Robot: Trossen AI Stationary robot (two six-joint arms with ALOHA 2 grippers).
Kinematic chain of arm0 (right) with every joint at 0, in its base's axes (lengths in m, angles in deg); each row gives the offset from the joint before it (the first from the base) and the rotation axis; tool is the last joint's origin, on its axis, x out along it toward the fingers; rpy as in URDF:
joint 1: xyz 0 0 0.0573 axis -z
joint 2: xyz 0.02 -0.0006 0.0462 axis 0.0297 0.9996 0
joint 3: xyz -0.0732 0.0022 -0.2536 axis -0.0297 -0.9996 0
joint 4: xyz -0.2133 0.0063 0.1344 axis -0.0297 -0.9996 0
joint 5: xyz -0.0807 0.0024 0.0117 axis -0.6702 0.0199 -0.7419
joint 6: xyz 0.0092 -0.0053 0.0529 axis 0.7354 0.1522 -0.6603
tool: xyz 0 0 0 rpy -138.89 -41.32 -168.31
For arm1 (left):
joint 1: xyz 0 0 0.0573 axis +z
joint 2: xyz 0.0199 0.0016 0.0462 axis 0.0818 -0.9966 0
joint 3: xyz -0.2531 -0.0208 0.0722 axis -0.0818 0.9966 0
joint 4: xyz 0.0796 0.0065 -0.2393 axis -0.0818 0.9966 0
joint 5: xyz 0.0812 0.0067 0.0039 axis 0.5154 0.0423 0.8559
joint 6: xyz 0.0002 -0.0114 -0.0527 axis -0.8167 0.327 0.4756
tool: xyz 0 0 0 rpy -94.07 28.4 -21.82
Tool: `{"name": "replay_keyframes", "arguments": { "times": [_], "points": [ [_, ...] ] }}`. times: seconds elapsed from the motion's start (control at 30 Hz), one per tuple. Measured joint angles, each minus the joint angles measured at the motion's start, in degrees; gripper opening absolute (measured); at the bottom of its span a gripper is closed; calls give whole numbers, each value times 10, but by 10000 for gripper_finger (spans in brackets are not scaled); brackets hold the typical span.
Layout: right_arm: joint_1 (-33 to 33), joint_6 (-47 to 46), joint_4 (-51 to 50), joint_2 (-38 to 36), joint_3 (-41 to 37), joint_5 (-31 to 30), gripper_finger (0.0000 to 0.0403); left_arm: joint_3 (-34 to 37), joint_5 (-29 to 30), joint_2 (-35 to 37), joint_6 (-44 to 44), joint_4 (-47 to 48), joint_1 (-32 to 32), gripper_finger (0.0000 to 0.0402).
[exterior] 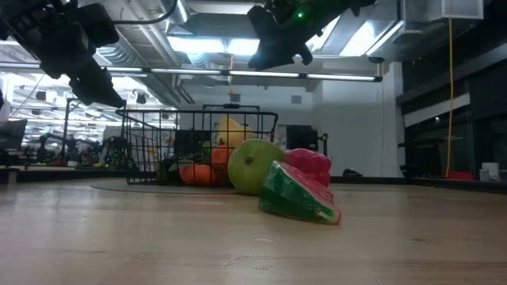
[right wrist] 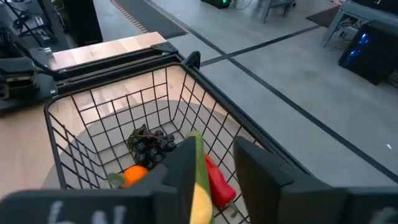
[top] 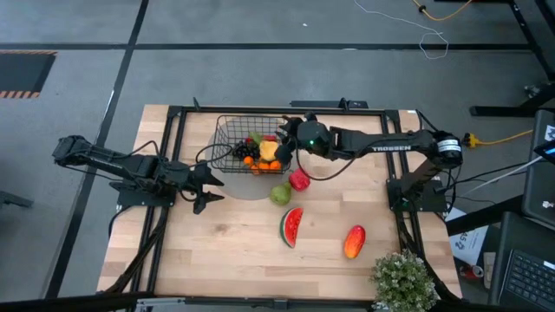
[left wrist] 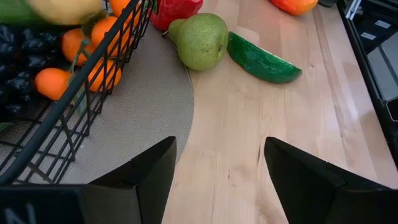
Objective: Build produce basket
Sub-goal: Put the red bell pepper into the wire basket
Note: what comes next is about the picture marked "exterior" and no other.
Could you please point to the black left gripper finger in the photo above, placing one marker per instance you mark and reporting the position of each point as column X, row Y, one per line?
column 97, row 89

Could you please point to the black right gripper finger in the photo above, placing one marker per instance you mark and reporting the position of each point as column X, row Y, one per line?
column 305, row 54

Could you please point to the yellow pear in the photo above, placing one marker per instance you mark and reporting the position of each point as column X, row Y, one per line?
column 233, row 132

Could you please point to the pink bell pepper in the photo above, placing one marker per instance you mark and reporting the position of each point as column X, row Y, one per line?
column 311, row 162

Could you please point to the green apple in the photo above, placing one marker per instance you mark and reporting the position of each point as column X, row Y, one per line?
column 249, row 168

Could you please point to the small orange tangerine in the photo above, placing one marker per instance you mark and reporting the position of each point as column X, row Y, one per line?
column 221, row 156

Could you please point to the watermelon slice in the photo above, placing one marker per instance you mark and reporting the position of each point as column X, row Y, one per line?
column 293, row 198

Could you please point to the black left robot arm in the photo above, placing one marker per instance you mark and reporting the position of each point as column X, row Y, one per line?
column 20, row 16

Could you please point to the black background robot arm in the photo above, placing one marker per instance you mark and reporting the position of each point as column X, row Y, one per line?
column 113, row 152

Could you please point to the long ceiling light bar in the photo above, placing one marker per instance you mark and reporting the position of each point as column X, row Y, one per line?
column 261, row 74

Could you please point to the black stand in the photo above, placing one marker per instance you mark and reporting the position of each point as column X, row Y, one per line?
column 325, row 144

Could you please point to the dark computer monitor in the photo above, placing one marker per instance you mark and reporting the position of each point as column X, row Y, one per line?
column 12, row 134

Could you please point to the small black floor object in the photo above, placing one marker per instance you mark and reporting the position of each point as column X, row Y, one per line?
column 351, row 173

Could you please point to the small red object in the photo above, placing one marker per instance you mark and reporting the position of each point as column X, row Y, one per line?
column 460, row 175

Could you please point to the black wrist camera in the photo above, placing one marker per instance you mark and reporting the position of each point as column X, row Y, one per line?
column 97, row 25

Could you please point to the black metal frame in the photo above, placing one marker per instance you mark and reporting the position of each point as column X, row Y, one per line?
column 65, row 126

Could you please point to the silver ventilation duct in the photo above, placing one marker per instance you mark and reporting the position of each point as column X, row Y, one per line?
column 180, row 10

